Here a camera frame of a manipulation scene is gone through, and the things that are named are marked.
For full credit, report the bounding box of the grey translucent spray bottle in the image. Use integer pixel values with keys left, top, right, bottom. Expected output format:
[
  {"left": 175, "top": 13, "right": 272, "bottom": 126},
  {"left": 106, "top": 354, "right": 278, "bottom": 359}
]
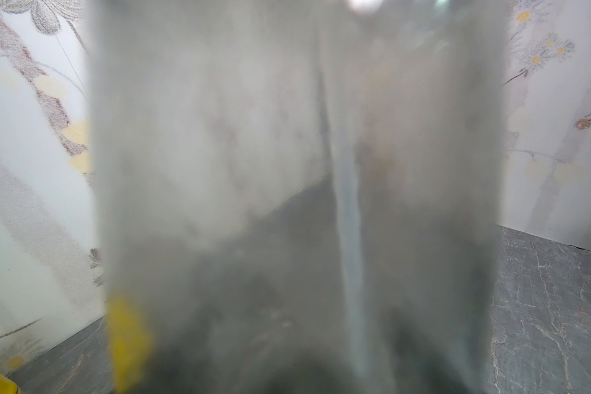
[{"left": 85, "top": 1, "right": 507, "bottom": 393}]

